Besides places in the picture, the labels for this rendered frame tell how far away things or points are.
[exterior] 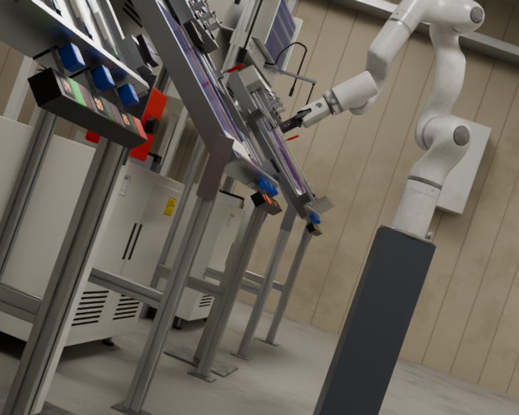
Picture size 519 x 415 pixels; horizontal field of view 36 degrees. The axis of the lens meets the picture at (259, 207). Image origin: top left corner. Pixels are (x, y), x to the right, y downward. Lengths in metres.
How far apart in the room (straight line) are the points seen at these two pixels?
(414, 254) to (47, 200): 1.17
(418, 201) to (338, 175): 3.36
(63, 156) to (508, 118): 4.50
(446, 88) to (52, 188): 1.32
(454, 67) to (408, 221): 0.53
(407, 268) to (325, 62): 3.65
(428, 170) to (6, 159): 1.33
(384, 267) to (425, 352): 3.54
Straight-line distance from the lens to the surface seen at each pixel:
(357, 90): 2.55
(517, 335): 6.27
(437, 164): 2.68
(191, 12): 2.57
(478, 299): 6.17
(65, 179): 2.24
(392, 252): 2.62
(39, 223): 2.26
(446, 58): 2.74
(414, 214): 2.66
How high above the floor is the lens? 0.57
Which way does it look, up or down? 1 degrees up
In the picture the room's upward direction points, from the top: 19 degrees clockwise
